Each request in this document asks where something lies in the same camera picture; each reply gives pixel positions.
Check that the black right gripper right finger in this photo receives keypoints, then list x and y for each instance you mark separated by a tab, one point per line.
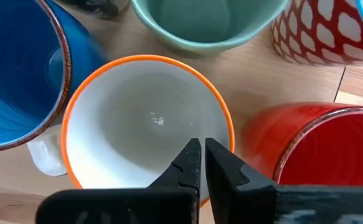
262	205

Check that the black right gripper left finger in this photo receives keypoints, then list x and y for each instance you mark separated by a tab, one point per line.
122	207

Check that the cream mug orange rim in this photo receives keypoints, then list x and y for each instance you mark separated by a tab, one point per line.
131	124

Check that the red white patterned mug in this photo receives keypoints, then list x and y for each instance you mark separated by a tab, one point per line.
324	34

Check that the green mug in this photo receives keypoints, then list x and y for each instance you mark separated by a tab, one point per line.
206	21

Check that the wooden shelf board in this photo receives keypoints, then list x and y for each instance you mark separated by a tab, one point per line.
256	81

